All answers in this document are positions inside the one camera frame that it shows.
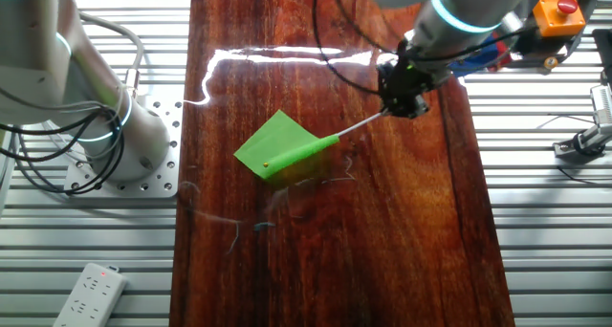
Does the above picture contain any blue box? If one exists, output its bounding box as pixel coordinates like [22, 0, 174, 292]
[448, 33, 502, 78]

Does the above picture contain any silver ribbed camera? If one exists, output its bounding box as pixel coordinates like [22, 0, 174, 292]
[590, 82, 612, 127]

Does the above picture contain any dark red wooden board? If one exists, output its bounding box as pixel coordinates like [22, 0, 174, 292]
[169, 0, 516, 327]

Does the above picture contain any orange emergency stop box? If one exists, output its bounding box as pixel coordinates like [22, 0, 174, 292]
[532, 0, 587, 38]

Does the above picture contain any red flag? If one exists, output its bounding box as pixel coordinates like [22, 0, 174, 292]
[487, 38, 514, 73]

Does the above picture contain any thin black table cable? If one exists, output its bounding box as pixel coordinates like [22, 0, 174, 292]
[556, 165, 612, 185]

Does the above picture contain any white power strip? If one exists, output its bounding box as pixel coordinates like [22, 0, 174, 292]
[52, 262, 128, 327]

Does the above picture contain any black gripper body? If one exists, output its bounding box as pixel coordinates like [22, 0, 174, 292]
[377, 37, 453, 101]

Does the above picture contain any gray base cable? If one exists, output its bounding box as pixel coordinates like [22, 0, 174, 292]
[78, 11, 145, 99]

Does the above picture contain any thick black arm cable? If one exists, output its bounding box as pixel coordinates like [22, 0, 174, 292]
[312, 0, 383, 97]

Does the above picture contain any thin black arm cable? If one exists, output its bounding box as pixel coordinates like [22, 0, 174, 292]
[328, 0, 537, 63]

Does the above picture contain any black base cable bundle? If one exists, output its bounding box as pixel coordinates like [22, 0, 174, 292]
[0, 104, 126, 197]

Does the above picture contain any green flag with white pole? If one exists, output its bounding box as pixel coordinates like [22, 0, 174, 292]
[232, 109, 386, 181]

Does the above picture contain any black device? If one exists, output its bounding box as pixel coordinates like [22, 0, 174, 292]
[592, 28, 612, 87]

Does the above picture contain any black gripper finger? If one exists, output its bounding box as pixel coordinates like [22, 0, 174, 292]
[381, 91, 407, 114]
[391, 99, 430, 120]

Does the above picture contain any gray wrist camera bracket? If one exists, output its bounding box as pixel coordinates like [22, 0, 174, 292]
[419, 61, 454, 88]

